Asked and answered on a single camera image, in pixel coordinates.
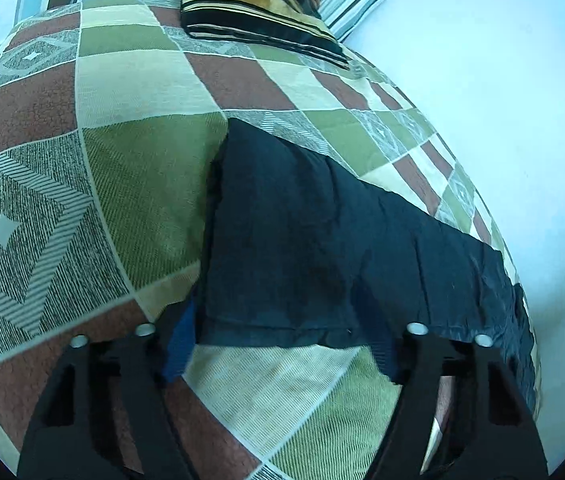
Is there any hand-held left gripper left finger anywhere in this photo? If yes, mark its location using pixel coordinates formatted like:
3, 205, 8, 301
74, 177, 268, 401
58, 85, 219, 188
16, 299, 199, 480

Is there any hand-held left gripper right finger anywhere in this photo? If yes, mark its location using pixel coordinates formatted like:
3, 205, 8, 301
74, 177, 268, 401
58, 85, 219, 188
363, 322, 549, 480

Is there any dark navy puffer jacket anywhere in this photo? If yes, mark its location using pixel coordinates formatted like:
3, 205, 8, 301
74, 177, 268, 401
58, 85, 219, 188
195, 117, 539, 411

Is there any checkered green brown bedspread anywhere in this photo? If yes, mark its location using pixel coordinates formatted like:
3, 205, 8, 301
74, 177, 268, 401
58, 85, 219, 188
0, 0, 543, 480

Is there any yellow black striped pillow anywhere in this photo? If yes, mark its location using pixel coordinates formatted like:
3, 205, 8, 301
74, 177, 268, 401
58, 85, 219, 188
180, 0, 352, 72

